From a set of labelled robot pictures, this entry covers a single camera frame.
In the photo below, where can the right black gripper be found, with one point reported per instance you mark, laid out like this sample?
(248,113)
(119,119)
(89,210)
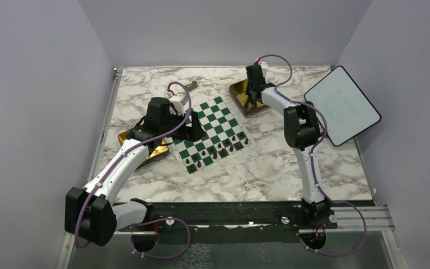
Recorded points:
(247,89)

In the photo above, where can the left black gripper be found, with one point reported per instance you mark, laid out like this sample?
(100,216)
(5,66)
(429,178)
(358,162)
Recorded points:
(193,133)

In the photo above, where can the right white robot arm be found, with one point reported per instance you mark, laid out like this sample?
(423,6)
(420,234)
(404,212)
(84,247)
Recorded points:
(301,133)

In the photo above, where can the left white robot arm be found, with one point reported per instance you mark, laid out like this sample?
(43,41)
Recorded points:
(111,185)

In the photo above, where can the gold tin with dark pieces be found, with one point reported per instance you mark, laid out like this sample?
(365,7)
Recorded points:
(246,107)

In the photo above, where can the green white chess board mat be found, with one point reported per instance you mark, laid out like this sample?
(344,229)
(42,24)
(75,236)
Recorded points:
(219,124)

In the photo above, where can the gold tin with white pieces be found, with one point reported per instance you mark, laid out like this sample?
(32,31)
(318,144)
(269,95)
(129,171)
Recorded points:
(161,152)

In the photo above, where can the small grey tan clip device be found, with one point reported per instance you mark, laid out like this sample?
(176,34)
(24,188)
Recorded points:
(191,86)

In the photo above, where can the small whiteboard tablet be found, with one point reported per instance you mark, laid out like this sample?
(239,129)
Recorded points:
(347,110)

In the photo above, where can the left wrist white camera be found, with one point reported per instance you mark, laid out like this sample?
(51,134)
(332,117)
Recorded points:
(178,99)

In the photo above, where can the black metal base frame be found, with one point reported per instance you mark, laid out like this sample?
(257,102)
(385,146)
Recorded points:
(220,222)

